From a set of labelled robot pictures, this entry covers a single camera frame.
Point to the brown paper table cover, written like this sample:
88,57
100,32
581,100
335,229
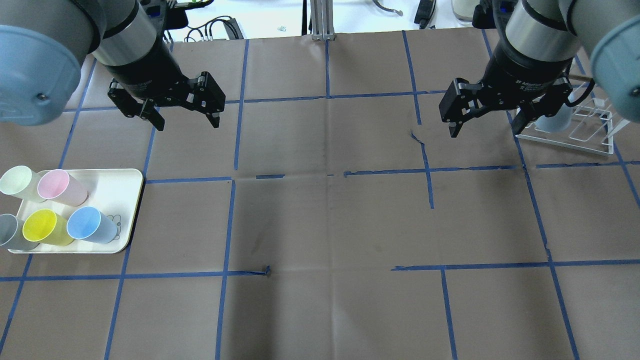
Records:
332,216

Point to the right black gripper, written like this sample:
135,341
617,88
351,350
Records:
529,72

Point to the yellow plastic cup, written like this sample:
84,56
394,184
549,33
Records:
44,226

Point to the aluminium frame post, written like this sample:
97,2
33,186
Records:
322,20

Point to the light blue plastic cup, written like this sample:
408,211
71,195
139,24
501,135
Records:
556,123

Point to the pink plastic cup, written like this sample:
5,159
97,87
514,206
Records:
61,187

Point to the white rectangular tray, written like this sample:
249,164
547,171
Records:
116,193

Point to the white wire cup rack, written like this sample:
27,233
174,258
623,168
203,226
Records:
590,126

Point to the grey plastic cup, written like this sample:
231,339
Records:
11,235

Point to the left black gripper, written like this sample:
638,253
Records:
145,71

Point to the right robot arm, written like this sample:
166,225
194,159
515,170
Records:
608,31

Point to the light green plastic cup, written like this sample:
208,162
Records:
22,183

